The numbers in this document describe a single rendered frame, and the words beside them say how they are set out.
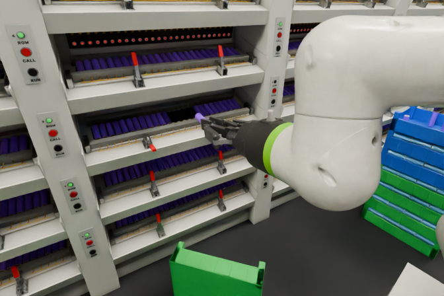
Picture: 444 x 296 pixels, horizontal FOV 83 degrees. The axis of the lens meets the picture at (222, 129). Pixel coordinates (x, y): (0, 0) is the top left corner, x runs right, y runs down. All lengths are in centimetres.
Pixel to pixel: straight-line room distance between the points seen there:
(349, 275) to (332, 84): 101
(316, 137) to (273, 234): 99
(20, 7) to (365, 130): 66
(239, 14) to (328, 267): 100
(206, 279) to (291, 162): 66
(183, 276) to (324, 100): 79
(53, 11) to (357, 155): 64
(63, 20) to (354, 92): 60
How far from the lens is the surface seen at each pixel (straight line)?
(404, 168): 128
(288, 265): 118
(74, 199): 85
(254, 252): 120
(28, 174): 83
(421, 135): 121
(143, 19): 72
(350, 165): 31
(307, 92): 31
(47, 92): 72
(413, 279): 85
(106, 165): 81
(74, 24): 70
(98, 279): 110
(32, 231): 95
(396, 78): 30
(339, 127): 30
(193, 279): 96
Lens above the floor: 94
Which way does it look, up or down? 26 degrees down
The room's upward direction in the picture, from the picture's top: straight up
